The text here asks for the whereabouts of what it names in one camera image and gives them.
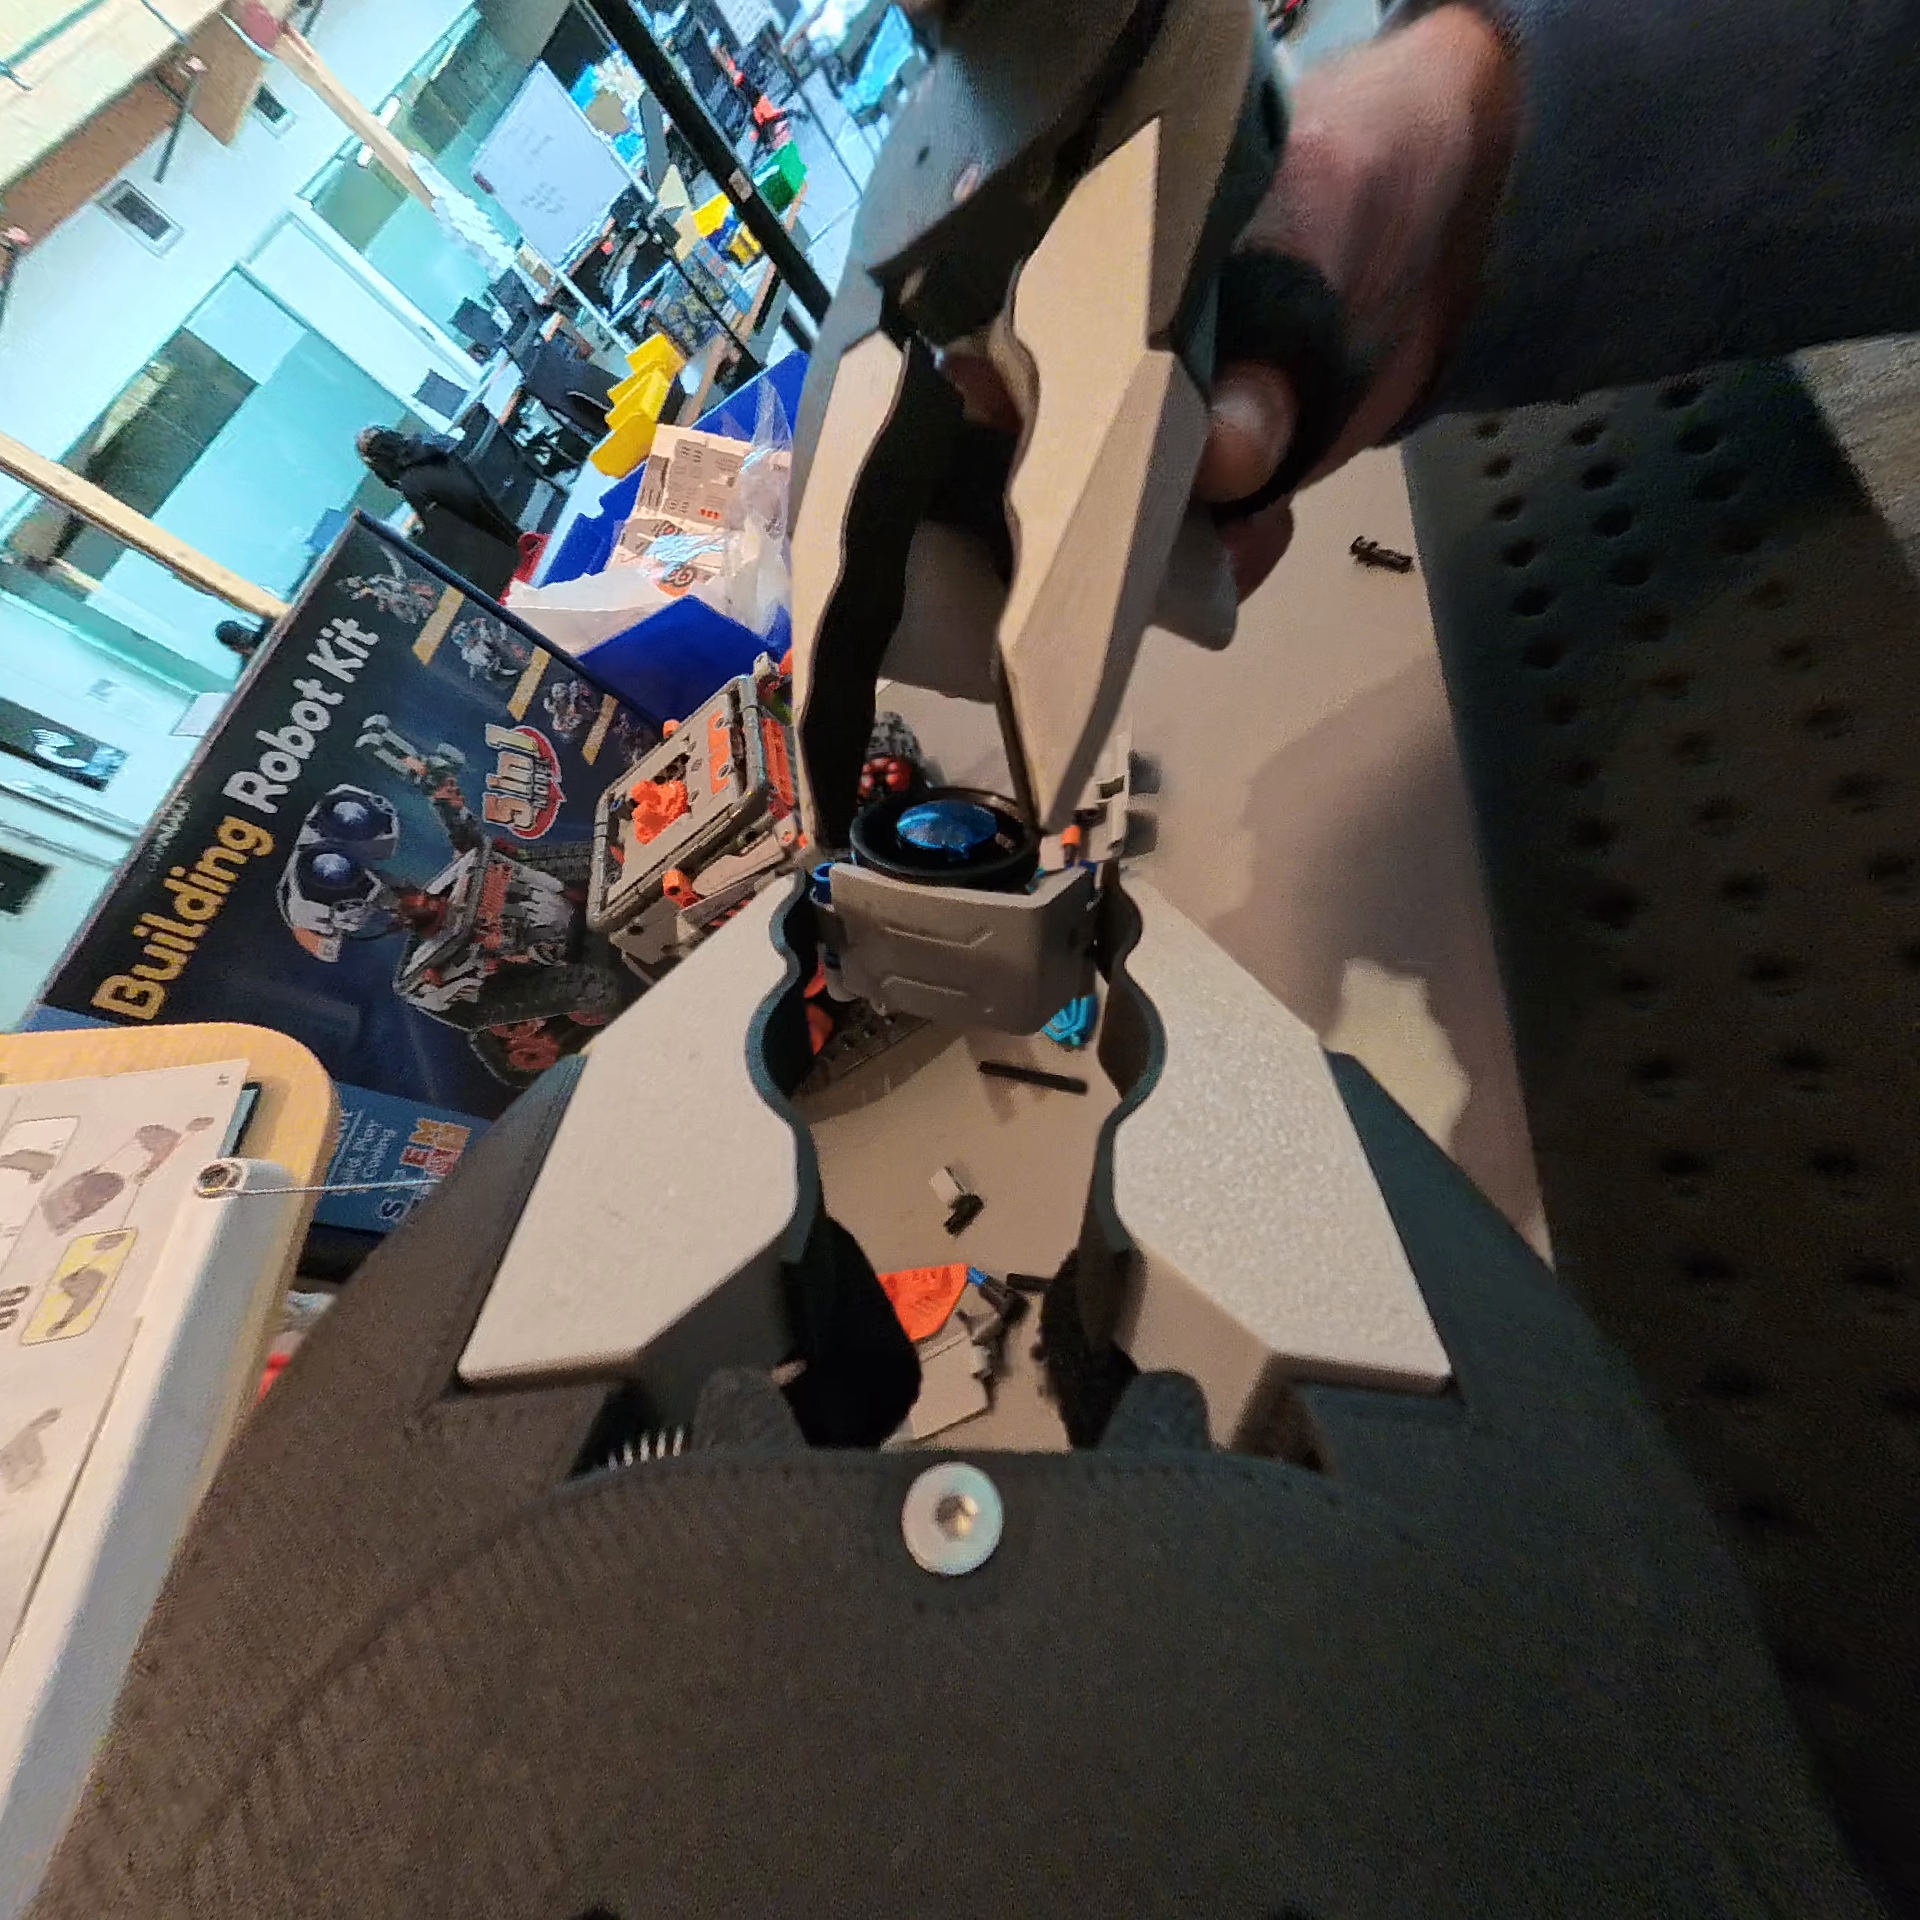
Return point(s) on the robot kit box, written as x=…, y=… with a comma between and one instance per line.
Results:
x=225, y=841

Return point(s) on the yellow storage bins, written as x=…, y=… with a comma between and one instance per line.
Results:
x=645, y=405

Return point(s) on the person's right forearm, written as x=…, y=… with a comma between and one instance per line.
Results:
x=1651, y=150

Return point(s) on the whiteboard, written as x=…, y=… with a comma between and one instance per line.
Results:
x=549, y=164

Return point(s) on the black pole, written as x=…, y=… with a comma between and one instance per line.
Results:
x=705, y=142

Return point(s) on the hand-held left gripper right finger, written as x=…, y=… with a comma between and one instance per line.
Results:
x=1274, y=1201

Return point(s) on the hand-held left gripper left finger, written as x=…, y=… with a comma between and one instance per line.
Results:
x=645, y=1201

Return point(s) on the clear plastic bags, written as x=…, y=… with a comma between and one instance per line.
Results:
x=705, y=510

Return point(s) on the orange plastic panel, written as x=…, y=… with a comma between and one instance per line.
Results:
x=923, y=1299

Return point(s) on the black axle rod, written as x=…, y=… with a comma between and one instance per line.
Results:
x=1035, y=1077

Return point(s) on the large grey flat panel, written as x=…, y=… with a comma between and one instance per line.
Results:
x=952, y=1389

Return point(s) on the small black pin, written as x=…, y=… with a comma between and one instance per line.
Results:
x=1380, y=554

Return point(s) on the black elbow connector blue pin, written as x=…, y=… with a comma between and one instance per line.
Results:
x=999, y=1290

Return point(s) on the blue brick separator tool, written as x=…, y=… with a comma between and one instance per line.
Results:
x=1073, y=1020

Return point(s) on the black perforated board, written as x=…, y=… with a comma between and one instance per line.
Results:
x=1725, y=900

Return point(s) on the blue storage bin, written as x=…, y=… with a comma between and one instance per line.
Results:
x=660, y=644

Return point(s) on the black wheel brick assembly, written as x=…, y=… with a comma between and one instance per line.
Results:
x=960, y=944

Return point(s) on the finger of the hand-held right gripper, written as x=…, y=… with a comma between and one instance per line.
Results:
x=840, y=525
x=1103, y=450

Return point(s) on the tracked toy robot vehicle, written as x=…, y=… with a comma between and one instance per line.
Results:
x=705, y=810

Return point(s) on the white book stand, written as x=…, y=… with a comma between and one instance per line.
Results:
x=180, y=1501

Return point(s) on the open instruction booklet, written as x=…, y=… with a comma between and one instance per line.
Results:
x=75, y=1275

